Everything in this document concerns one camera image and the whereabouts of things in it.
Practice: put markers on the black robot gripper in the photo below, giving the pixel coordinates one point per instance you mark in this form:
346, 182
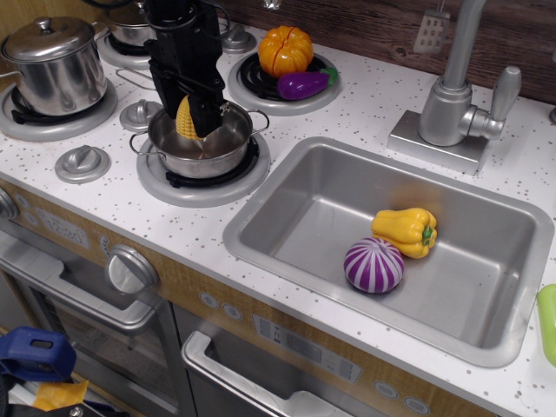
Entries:
183, 60

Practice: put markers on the yellow toy corn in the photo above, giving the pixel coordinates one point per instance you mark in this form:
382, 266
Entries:
184, 125

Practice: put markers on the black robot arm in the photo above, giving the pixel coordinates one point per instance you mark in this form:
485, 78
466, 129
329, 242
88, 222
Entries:
163, 11

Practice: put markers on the grey middle stove knob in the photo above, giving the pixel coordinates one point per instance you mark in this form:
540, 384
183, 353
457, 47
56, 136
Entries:
136, 116

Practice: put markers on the grey stove knob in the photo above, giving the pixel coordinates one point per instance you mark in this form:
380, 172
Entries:
237, 40
136, 116
83, 164

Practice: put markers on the small steel pan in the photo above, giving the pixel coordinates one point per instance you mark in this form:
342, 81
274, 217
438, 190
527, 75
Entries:
216, 154

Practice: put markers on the back left stove burner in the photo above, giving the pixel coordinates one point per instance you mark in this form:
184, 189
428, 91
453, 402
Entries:
122, 55

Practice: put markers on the stove burner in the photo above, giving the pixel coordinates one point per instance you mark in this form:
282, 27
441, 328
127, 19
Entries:
122, 55
252, 88
152, 176
77, 124

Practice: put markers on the grey back stove knob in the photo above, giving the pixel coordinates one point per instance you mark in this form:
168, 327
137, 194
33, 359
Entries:
237, 40

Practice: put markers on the front right stove burner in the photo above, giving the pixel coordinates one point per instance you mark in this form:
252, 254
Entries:
152, 176

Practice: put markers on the back right stove burner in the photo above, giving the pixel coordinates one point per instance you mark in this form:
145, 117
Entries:
252, 88

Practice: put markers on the grey front stove knob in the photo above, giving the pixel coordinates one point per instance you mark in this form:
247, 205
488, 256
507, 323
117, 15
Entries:
83, 164

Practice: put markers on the front left stove burner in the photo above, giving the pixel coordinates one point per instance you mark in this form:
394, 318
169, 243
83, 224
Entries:
77, 124

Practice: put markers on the steel pot at back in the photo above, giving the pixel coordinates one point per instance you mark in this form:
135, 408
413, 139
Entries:
129, 23

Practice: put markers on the purple toy eggplant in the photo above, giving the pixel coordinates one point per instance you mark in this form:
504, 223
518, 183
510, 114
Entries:
300, 85

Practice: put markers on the orange toy pumpkin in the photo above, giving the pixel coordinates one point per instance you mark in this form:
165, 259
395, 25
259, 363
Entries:
285, 50

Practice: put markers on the large steel pot with lid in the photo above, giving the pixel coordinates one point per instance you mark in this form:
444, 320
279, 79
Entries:
57, 64

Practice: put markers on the silver sink basin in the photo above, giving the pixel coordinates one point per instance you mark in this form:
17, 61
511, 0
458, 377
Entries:
471, 296

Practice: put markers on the silver oven dial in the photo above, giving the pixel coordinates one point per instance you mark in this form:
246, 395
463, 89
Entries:
128, 271

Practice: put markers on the purple striped toy onion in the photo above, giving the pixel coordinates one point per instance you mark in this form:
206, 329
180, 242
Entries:
373, 265

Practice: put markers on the hanging metal spatula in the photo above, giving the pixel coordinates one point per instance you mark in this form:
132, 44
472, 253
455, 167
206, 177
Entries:
432, 32

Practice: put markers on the yellow toy bell pepper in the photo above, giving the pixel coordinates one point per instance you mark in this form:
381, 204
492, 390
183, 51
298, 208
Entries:
412, 231

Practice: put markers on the silver toy faucet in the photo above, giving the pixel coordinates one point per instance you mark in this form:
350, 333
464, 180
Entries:
451, 131

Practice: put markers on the blue clamp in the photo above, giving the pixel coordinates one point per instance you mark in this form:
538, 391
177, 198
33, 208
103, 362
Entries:
33, 354

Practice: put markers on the yellow cloth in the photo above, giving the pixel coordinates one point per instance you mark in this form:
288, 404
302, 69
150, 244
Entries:
55, 395

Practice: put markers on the green plastic object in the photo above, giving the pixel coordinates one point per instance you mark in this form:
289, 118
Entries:
546, 308

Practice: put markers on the oven door with handle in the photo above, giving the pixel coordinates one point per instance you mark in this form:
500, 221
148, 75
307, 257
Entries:
127, 346

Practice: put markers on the dishwasher door with handle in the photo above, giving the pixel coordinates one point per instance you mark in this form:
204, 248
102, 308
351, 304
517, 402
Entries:
246, 365

